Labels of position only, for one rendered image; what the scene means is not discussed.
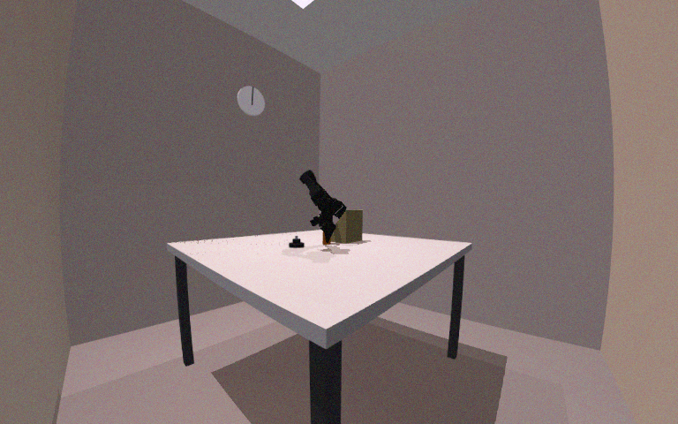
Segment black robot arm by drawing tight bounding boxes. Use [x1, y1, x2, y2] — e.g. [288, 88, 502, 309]
[299, 170, 347, 226]

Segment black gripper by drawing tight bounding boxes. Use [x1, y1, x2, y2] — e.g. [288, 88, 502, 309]
[319, 211, 335, 243]

